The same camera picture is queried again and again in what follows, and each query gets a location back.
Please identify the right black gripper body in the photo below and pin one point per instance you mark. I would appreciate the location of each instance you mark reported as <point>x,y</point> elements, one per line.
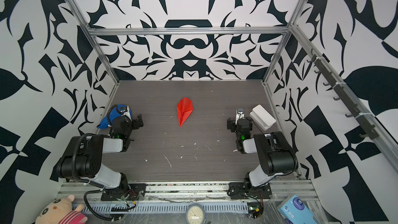
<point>235,128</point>

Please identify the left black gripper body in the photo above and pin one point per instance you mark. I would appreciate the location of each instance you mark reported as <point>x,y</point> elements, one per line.
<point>133,125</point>

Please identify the red square paper sheet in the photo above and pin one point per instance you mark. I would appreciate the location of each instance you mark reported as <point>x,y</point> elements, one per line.
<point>184,110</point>

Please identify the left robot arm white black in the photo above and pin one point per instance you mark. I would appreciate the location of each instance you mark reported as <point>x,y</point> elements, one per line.
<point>82,159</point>

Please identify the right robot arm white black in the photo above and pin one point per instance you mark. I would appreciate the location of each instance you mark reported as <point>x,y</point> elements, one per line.
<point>276,156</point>

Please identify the blue cloth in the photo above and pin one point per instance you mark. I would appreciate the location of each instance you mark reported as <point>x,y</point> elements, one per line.
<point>110,116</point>

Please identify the white rectangular box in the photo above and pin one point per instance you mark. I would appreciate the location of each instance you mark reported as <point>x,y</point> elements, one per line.
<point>262,117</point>

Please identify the blue tissue pack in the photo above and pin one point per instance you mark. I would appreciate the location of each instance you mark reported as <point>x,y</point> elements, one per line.
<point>296,212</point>

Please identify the round analog clock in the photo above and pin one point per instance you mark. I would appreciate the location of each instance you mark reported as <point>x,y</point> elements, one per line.
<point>195,214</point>

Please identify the pink plush toy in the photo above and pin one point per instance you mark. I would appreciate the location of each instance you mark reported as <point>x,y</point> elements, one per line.
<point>60,211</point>

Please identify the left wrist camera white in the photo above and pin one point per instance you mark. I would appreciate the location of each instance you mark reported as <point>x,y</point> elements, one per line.
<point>125,111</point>

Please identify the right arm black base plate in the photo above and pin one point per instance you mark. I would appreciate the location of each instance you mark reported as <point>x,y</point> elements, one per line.
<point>240,191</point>

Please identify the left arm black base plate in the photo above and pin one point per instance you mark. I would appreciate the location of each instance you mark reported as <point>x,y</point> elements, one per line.
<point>132,192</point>

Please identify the white slotted cable duct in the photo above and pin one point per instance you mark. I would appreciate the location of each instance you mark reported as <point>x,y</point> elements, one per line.
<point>170,208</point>

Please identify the black wall hook rack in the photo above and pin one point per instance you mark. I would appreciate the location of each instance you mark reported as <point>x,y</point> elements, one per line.
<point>346,95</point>

